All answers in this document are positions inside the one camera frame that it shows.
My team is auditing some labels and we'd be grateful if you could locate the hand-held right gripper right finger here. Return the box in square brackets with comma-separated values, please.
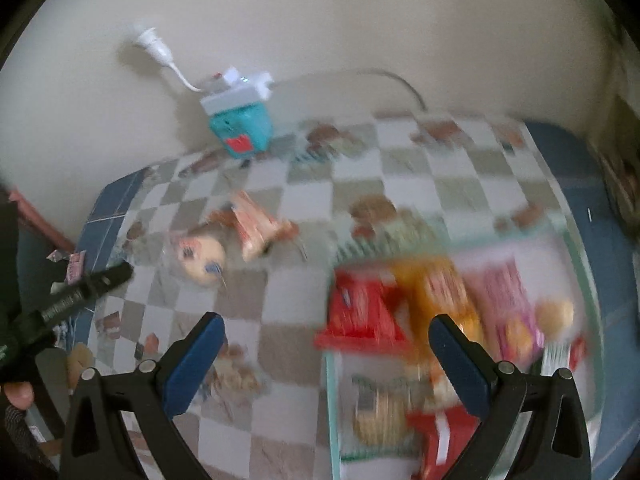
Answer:
[429, 314, 592, 480]

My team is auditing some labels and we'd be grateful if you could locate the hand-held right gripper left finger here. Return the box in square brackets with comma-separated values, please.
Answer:
[59, 311, 225, 480]

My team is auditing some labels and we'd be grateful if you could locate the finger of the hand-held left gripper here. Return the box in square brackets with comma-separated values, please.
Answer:
[79, 262, 135, 302]

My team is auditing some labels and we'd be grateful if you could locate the yellow snack packet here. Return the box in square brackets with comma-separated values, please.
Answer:
[391, 256, 487, 362]

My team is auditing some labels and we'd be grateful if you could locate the dark red snack packet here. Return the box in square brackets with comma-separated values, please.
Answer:
[406, 406, 484, 480]

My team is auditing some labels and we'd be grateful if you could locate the pink snack packet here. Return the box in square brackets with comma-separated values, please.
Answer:
[464, 256, 547, 362]

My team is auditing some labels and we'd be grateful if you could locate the pale yellow jelly cup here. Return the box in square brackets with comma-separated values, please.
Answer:
[536, 299, 577, 337]

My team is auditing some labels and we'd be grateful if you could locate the teal shallow box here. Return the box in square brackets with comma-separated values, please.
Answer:
[320, 220, 603, 480]

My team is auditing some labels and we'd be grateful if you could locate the person's left hand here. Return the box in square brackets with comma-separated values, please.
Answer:
[0, 380, 36, 412]

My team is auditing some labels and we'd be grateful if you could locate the small pink candy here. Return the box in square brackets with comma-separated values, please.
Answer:
[66, 252, 87, 284]

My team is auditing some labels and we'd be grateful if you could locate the dark chair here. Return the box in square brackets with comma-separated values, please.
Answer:
[0, 185, 56, 322]

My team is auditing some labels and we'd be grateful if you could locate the clear-wrapped round bread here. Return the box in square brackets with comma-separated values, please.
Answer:
[164, 233, 227, 287]

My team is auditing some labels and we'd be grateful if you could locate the checked printed tablecloth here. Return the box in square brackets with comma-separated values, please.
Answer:
[65, 114, 640, 480]

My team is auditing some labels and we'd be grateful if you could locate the orange bread packet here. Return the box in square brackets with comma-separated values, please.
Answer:
[229, 190, 295, 262]

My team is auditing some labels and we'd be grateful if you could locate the teal box red label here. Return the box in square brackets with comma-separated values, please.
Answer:
[207, 100, 274, 159]

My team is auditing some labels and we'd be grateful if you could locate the white plug cable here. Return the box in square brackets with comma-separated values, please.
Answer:
[131, 24, 209, 95]

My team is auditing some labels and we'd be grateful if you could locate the white power cable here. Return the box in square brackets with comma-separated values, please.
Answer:
[272, 68, 429, 114]

